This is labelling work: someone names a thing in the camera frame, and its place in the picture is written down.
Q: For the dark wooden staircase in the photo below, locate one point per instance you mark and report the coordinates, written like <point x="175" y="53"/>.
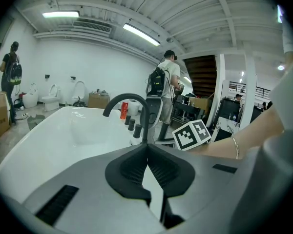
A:
<point x="202" y="74"/>

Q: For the grey oval pod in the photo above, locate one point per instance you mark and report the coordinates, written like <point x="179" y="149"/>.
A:
<point x="155" y="111"/>

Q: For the black and white backpack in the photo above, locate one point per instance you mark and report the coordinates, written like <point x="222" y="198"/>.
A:
<point x="157" y="82"/>

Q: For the black curved faucet spout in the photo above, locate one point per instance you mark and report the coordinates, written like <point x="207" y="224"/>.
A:
<point x="127" y="97"/>

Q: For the white bathtub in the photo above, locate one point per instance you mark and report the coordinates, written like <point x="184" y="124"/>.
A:
<point x="63" y="135"/>

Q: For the ceiling tube light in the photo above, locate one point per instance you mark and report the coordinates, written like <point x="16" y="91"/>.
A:
<point x="61" y="14"/>
<point x="141" y="34"/>

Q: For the black cabinet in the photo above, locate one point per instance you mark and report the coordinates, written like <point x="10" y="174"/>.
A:
<point x="228" y="108"/>

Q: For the marble pattern vanity cabinet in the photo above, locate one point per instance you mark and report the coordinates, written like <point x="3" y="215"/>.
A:
<point x="225" y="128"/>

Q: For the black table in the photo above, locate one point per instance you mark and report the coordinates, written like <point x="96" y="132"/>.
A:
<point x="185" y="108"/>

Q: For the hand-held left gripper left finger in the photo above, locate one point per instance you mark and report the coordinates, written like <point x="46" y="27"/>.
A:
<point x="88" y="191"/>

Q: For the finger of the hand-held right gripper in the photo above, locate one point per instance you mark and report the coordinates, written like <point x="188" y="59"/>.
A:
<point x="166" y="145"/>

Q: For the person's white shirt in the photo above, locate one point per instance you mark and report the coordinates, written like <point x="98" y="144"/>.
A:
<point x="288" y="94"/>

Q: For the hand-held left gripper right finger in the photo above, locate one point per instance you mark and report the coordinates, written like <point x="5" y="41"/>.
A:
<point x="205" y="186"/>

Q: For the black faucet knob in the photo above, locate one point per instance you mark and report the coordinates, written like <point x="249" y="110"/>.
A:
<point x="127" y="119"/>
<point x="137" y="131"/>
<point x="131" y="124"/>

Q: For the pile of packets and cloths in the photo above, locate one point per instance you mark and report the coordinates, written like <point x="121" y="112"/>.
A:
<point x="99" y="91"/>

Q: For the person's right forearm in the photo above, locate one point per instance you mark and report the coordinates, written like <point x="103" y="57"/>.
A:
<point x="254" y="135"/>

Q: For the black metal railing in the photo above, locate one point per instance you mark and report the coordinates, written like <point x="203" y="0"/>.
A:
<point x="249" y="89"/>

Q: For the white squat open-lid toilet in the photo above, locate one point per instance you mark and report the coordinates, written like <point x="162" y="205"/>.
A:
<point x="51" y="101"/>

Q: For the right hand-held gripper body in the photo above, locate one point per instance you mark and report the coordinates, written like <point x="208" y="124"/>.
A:
<point x="193" y="136"/>

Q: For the white tall-lid toilet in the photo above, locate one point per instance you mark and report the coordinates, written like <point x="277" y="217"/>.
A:
<point x="78" y="91"/>

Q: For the orange bottle white cap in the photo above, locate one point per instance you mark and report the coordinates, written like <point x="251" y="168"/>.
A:
<point x="124" y="110"/>

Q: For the white power strip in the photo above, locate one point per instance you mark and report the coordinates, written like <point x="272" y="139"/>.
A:
<point x="25" y="116"/>

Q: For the dark backpack green trim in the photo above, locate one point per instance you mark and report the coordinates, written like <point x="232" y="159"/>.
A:
<point x="14" y="73"/>

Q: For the brown cardboard box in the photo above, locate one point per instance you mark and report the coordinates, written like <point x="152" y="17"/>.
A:
<point x="98" y="101"/>

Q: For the ceiling air vent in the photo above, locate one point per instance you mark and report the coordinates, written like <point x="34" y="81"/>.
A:
<point x="91" y="27"/>

